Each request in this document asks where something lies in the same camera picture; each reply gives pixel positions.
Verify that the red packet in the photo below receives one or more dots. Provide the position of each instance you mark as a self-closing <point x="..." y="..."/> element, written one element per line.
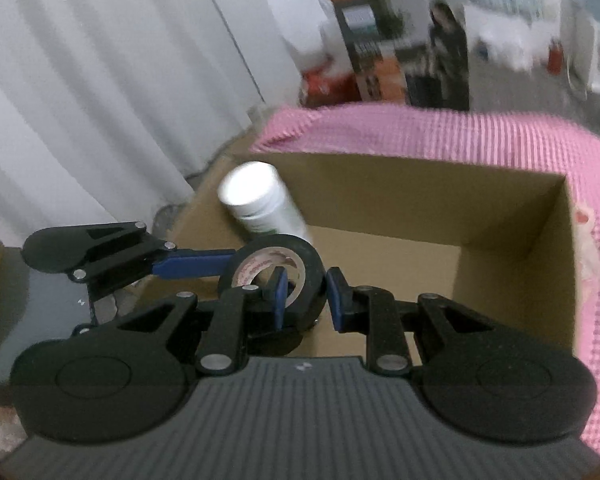
<point x="330" y="85"/>

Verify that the black tape roll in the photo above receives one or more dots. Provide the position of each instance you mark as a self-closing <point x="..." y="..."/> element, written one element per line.
<point x="305" y="255"/>

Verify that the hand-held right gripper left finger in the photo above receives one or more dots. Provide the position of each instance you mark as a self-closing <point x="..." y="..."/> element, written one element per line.
<point x="279" y="300"/>

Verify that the red checkered tablecloth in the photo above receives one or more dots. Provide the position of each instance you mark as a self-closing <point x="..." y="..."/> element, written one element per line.
<point x="430" y="130"/>

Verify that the white plastic bag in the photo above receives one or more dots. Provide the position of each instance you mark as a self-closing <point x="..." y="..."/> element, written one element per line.
<point x="305" y="20"/>
<point x="505" y="45"/>

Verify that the brown cardboard box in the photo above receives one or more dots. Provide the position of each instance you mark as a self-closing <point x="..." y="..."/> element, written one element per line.
<point x="430" y="200"/>

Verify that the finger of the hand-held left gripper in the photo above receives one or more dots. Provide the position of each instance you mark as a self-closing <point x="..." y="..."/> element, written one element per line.
<point x="195" y="265"/>

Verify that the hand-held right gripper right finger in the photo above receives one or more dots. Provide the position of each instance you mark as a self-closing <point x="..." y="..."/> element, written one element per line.
<point x="336" y="300"/>

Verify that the white supplement bottle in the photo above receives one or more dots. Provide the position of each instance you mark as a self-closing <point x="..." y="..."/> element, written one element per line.
<point x="250" y="190"/>

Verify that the orange appliance box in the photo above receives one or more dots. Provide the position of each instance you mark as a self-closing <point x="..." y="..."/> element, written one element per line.
<point x="405" y="60"/>

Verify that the white curtain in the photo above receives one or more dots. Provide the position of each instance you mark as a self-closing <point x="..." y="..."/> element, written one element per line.
<point x="105" y="85"/>

